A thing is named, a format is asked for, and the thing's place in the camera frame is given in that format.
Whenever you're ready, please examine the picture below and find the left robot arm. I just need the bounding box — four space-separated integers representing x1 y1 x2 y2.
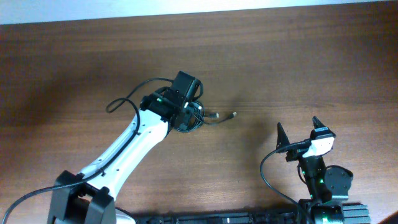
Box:
47 72 203 224

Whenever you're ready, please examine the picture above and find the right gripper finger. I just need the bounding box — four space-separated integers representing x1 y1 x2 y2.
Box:
312 116 325 129
276 123 290 149

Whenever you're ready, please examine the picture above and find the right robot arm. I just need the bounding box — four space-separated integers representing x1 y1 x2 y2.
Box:
276 116 353 223

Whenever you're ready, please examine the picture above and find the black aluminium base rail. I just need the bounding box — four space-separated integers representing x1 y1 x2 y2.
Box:
130 205 371 224

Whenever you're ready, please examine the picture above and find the black usb cable silver plug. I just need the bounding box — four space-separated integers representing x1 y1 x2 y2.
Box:
175 100 220 133

